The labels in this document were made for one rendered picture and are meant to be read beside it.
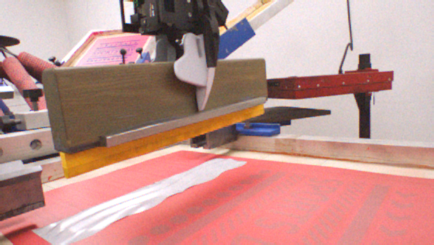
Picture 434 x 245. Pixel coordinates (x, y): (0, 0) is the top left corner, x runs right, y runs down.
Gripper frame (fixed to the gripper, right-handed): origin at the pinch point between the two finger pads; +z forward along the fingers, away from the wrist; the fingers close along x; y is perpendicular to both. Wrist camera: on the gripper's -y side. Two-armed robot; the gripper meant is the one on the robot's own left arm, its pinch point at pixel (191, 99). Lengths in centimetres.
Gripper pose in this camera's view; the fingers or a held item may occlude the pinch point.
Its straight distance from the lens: 40.3
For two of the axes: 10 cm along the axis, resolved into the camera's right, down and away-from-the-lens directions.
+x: 7.9, 0.4, -6.2
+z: 0.7, 9.9, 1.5
